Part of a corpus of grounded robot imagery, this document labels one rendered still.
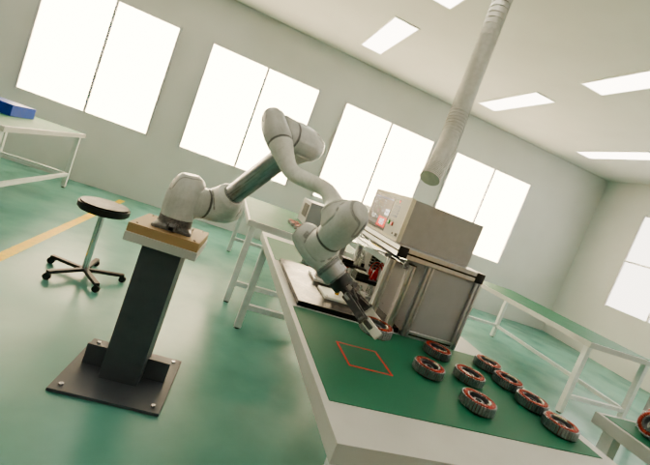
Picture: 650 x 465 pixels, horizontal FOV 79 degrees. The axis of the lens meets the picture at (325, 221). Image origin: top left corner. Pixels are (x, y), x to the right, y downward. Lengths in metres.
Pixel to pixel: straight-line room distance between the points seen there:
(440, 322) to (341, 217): 0.86
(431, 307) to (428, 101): 5.71
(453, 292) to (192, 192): 1.26
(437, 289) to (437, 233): 0.25
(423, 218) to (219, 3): 5.47
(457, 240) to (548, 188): 6.92
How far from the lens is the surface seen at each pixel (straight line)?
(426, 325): 1.83
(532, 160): 8.43
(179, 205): 1.91
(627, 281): 8.77
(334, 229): 1.18
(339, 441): 0.94
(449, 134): 3.30
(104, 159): 6.65
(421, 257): 1.70
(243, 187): 1.89
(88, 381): 2.22
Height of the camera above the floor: 1.24
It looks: 5 degrees down
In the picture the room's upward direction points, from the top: 21 degrees clockwise
